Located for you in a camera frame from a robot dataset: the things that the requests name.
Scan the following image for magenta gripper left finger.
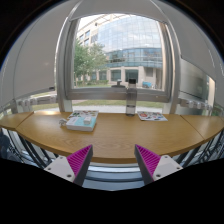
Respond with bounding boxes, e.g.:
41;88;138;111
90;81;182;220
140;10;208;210
45;145;93;186

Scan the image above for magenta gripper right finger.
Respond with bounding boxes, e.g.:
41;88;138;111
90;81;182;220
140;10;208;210
134;145;182;185

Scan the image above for white charger plug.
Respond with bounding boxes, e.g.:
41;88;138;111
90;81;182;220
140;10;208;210
84;117;92;124

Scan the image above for colourful sticker sheet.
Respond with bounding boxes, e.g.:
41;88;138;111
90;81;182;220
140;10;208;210
137;111;166;121

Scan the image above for colourful picture book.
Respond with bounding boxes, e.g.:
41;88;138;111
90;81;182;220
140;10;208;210
67;110;99;119

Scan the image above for clear water bottle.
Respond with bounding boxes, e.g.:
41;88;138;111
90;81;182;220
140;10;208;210
126;78;137;116

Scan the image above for white window frame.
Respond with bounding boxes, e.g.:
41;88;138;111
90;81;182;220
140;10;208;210
56;14;179;114

